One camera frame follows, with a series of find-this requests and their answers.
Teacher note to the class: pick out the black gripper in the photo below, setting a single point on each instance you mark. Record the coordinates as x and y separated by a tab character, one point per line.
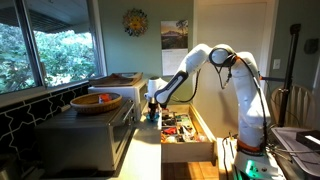
153	106

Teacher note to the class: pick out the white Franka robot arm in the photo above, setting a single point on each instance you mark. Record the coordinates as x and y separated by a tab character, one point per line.
248	106

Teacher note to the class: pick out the white microwave oven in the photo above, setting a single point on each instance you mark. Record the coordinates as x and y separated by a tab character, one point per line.
128	93

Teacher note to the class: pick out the open wooden drawer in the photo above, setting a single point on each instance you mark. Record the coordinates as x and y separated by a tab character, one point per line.
186	151

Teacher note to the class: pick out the wooden serving tray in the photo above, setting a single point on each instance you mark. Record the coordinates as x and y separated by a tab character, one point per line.
116	80

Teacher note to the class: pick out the orange item in basket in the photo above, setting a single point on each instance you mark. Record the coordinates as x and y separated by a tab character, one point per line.
105	98

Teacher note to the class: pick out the wicker basket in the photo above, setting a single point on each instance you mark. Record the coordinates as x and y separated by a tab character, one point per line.
88	106

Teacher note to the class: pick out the silver toaster oven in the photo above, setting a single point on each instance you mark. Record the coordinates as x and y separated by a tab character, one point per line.
83	140

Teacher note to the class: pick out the black tripod pole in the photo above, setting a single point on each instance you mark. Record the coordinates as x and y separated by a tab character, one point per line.
288	73

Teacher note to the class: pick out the grey side table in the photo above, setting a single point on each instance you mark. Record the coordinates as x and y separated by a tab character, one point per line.
293	156

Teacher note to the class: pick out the wooden chair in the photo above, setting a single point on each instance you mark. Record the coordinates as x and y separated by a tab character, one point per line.
305	106

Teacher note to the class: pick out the black flat device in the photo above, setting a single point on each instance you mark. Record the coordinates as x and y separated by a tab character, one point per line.
308	139

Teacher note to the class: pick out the paper wall calendar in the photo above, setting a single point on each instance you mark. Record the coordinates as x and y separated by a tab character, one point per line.
174	50

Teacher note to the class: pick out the sun wall decoration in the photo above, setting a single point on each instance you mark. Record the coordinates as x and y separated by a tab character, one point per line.
135	22

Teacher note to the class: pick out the white light switch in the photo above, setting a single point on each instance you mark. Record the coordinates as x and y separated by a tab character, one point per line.
276	64

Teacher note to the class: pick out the window with grey frame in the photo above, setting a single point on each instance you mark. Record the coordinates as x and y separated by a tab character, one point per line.
31	50

